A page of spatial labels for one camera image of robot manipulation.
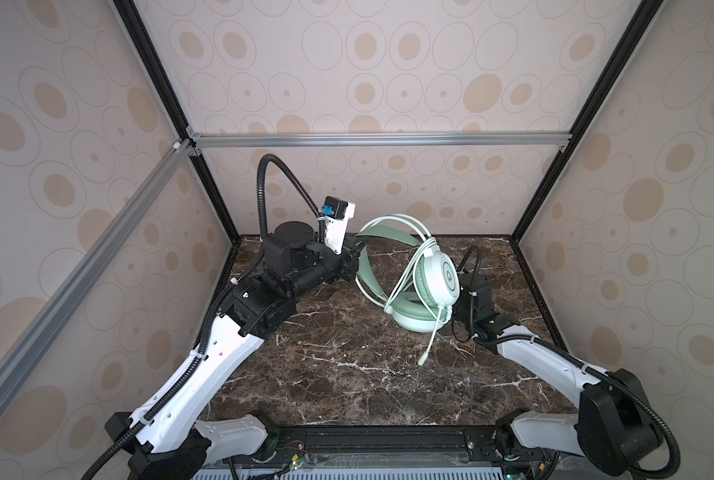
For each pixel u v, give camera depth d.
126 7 0.66
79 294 0.55
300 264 0.43
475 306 0.63
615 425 0.41
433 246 0.51
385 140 0.91
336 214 0.47
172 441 0.37
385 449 0.75
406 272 0.51
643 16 0.68
